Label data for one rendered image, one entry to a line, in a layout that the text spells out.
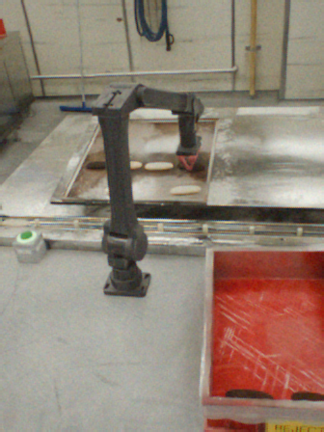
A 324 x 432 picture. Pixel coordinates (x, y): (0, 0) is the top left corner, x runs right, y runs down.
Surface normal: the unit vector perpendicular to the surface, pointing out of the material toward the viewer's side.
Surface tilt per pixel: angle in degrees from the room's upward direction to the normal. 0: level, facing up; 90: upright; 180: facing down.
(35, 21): 91
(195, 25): 90
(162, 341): 0
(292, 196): 10
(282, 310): 0
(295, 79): 90
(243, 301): 0
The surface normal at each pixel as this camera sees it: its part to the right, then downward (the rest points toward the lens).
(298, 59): -0.18, 0.55
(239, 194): -0.12, -0.72
